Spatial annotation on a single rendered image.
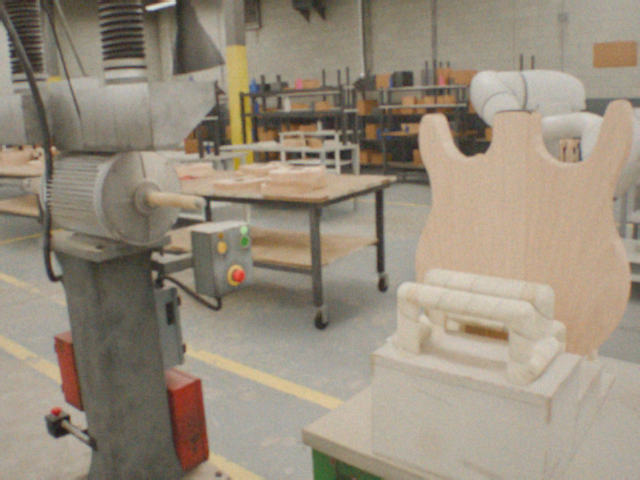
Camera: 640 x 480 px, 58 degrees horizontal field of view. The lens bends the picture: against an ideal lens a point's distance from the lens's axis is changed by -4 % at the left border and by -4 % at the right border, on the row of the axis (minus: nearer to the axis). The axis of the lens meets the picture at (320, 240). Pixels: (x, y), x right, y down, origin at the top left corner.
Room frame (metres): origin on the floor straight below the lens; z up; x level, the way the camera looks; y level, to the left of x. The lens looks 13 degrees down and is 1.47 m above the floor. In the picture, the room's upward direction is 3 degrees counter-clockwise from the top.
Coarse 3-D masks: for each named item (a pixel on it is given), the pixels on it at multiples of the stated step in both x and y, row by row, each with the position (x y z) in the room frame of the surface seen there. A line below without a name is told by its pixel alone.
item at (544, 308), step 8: (536, 304) 0.77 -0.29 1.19; (544, 304) 0.76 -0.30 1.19; (552, 304) 0.76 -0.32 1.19; (536, 312) 0.77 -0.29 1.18; (544, 312) 0.76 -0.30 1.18; (552, 312) 0.76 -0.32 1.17; (536, 320) 0.76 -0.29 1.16; (544, 320) 0.76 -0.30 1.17; (552, 320) 0.77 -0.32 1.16; (536, 328) 0.76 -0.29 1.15; (544, 328) 0.76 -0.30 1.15; (552, 328) 0.77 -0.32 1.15; (536, 336) 0.76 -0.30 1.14; (544, 336) 0.76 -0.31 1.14
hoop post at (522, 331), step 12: (516, 324) 0.70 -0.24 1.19; (528, 324) 0.70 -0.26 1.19; (516, 336) 0.70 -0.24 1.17; (528, 336) 0.70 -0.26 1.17; (516, 348) 0.70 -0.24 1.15; (528, 348) 0.70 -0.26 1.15; (516, 360) 0.70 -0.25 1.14; (528, 360) 0.70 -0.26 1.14; (516, 372) 0.70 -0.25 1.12; (516, 384) 0.70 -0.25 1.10
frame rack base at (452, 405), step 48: (480, 336) 0.87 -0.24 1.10; (384, 384) 0.81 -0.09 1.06; (432, 384) 0.76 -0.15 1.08; (480, 384) 0.72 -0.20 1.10; (528, 384) 0.70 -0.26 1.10; (576, 384) 0.76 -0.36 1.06; (384, 432) 0.81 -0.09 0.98; (432, 432) 0.76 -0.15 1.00; (480, 432) 0.72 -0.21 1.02; (528, 432) 0.68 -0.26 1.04
